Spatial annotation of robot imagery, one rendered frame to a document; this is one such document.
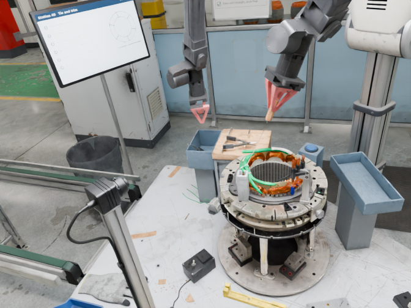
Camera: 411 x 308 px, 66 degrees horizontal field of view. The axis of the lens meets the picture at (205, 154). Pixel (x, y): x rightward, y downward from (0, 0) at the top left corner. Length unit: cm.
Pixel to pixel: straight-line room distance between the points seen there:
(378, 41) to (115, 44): 119
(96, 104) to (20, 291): 184
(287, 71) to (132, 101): 250
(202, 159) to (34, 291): 160
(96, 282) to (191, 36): 88
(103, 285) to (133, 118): 230
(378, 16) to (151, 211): 108
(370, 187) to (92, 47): 134
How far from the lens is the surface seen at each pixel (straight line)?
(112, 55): 174
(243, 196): 90
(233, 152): 117
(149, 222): 137
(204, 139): 136
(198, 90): 114
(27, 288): 250
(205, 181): 131
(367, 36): 115
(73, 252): 255
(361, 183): 112
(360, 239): 122
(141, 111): 319
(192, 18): 102
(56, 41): 164
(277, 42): 73
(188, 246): 124
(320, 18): 77
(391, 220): 254
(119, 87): 319
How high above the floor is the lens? 170
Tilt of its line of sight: 33 degrees down
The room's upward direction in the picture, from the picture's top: 8 degrees counter-clockwise
